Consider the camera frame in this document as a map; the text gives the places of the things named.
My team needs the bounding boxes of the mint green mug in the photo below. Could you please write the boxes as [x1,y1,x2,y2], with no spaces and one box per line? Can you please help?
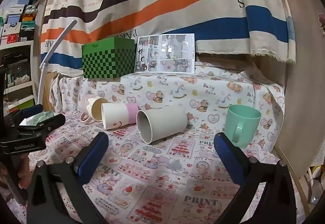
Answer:
[224,104,262,149]

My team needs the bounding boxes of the stack of shelf boxes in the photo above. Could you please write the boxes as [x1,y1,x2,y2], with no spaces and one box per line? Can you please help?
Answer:
[0,0,42,45]

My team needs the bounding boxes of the bear printed cloth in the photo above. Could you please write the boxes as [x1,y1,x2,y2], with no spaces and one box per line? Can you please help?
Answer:
[49,61,285,151]

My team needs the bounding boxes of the green checkered box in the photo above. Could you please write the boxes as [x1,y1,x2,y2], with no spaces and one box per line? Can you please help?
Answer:
[81,37,136,79]

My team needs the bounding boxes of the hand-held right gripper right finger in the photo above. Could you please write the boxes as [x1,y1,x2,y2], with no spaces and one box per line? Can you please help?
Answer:
[213,132,297,224]

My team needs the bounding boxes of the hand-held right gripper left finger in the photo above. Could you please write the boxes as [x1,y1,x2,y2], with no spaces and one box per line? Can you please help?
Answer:
[27,132,109,224]

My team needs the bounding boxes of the pink mug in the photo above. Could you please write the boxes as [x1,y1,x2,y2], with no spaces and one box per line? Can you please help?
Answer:
[80,96,109,125]

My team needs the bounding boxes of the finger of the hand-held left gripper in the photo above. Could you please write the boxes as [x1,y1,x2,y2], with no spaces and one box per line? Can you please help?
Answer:
[9,104,44,119]
[19,112,66,134]

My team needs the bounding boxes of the pink wall sticker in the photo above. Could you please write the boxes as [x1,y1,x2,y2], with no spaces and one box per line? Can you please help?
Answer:
[317,10,325,35]

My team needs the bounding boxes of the comic print sheet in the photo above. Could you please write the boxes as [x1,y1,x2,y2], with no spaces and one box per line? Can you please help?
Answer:
[134,34,195,74]

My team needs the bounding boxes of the white desk lamp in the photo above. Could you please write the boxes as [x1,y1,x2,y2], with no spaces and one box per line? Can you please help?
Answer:
[38,19,78,108]

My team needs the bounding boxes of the pink patchwork printed cloth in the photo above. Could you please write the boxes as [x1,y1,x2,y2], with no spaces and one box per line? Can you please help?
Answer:
[4,110,306,224]

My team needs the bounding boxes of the grey white cup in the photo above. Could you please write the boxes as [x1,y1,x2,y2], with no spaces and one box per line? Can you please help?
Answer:
[136,106,188,144]

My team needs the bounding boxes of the person's left hand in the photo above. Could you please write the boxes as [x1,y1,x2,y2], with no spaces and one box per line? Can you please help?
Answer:
[0,153,33,190]

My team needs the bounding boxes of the white shelf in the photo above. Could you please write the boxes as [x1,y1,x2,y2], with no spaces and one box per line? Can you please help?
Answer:
[0,0,45,115]

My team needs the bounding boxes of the light wooden board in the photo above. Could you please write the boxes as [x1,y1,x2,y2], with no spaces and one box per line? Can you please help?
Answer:
[273,0,325,214]

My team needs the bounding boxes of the white cup with pink band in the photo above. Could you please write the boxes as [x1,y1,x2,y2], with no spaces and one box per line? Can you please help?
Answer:
[101,103,140,130]

